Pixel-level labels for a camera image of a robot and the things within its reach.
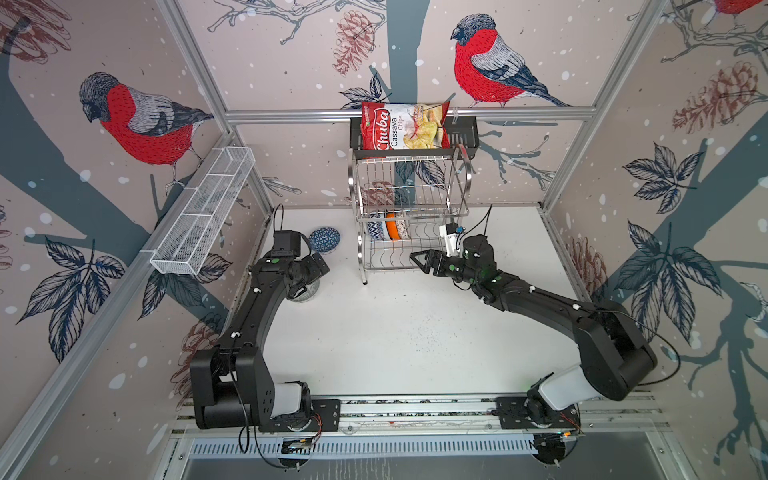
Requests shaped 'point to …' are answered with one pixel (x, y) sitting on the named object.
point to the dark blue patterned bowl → (324, 239)
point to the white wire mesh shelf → (198, 227)
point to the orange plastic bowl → (392, 226)
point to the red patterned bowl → (375, 226)
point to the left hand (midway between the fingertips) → (313, 272)
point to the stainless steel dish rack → (400, 203)
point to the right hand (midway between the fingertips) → (413, 262)
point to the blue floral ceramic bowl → (383, 225)
